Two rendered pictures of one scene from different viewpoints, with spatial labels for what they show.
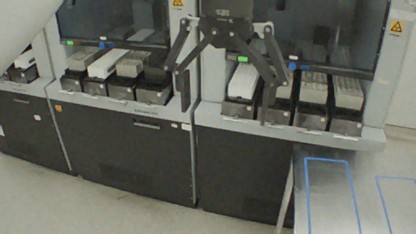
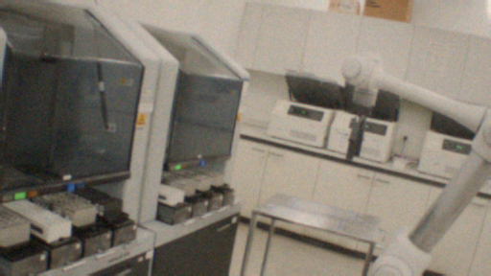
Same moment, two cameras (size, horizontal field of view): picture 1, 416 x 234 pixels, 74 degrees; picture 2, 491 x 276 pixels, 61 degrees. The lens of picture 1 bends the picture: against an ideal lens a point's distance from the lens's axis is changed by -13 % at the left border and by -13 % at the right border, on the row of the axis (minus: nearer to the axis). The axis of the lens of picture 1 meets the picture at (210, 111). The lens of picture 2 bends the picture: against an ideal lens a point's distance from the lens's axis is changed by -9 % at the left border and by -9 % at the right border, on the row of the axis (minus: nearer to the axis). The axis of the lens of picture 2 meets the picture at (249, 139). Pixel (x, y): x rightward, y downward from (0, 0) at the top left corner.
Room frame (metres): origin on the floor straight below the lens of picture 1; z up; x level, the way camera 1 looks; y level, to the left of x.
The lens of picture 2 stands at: (0.64, 1.79, 1.43)
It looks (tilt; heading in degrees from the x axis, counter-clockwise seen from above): 8 degrees down; 277
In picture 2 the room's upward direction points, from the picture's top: 10 degrees clockwise
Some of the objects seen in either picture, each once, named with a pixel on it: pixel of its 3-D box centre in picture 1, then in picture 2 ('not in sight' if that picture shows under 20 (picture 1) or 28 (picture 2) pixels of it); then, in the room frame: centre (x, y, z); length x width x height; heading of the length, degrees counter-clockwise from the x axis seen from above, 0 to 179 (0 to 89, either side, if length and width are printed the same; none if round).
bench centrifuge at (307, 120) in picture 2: not in sight; (310, 108); (0.68, -2.70, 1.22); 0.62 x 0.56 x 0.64; 72
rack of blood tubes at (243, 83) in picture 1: (246, 78); (151, 191); (1.29, -0.16, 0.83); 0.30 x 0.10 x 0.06; 164
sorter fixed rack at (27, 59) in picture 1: (36, 54); not in sight; (1.64, 1.05, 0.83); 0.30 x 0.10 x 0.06; 164
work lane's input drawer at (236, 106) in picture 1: (250, 76); (128, 194); (1.42, -0.20, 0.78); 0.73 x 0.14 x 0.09; 164
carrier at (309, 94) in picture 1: (313, 95); (203, 184); (1.11, -0.43, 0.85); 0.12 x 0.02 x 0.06; 73
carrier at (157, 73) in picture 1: (156, 73); (111, 208); (1.31, 0.25, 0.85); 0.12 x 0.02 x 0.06; 74
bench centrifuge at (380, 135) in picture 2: not in sight; (367, 119); (0.12, -2.53, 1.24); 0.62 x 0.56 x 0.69; 74
